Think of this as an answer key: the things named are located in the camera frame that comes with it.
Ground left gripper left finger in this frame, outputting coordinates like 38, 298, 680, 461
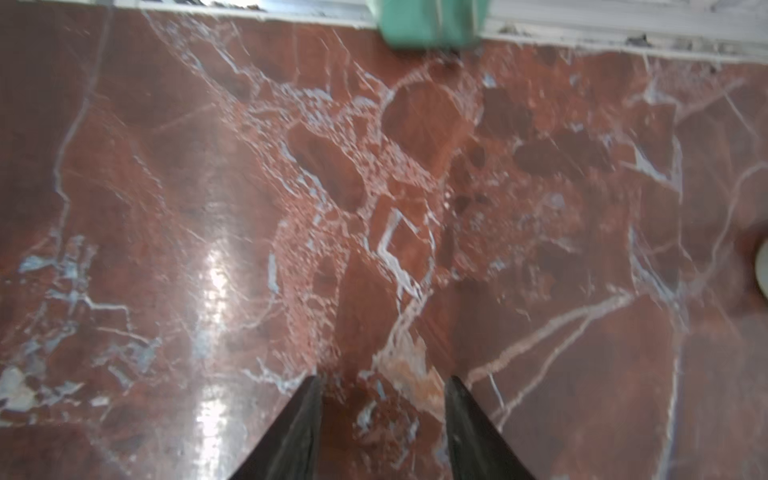
230, 375, 324, 480

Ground green plug adapter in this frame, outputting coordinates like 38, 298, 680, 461
366, 0, 490, 50

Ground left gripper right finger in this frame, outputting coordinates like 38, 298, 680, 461
444, 376, 534, 480

